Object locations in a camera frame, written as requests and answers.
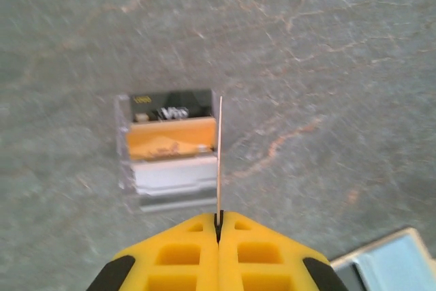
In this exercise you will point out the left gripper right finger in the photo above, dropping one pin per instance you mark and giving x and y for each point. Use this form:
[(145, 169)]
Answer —
[(293, 270)]

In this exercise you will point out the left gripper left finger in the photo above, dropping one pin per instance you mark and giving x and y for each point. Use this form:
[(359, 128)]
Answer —
[(146, 270)]

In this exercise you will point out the beige leather card holder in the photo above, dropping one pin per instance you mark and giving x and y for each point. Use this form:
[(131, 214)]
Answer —
[(371, 247)]

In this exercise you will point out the thin plastic card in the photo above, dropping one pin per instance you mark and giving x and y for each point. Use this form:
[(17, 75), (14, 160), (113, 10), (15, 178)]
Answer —
[(219, 154)]

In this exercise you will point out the white plastic card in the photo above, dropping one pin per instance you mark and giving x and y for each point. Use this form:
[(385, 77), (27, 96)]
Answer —
[(170, 175)]

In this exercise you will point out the small card box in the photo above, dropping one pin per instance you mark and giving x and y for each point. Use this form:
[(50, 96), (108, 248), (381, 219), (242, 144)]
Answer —
[(122, 154)]

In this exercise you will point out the orange credit card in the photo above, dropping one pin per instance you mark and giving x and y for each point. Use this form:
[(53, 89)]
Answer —
[(163, 137)]

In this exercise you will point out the black credit card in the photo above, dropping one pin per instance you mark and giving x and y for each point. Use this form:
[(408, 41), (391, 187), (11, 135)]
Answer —
[(190, 102)]

